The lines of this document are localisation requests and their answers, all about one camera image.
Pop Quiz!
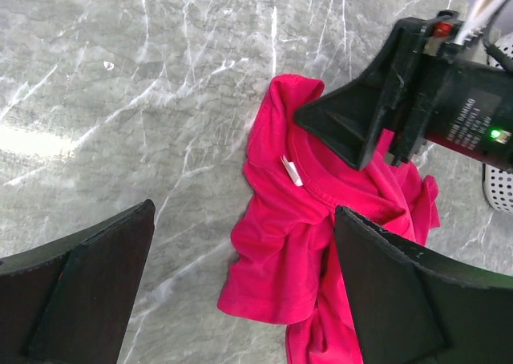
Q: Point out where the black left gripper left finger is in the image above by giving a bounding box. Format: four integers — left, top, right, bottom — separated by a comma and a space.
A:
1, 200, 156, 363

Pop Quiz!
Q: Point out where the red t-shirt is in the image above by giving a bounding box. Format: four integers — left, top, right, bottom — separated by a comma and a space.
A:
218, 74, 440, 363

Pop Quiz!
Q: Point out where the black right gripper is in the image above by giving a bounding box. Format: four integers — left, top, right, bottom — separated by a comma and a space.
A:
293, 10, 512, 171

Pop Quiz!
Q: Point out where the white perforated laundry basket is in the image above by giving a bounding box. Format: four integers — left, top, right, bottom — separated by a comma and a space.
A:
482, 34, 513, 216

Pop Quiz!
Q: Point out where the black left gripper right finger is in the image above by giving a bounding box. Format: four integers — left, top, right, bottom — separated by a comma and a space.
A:
334, 207, 512, 363

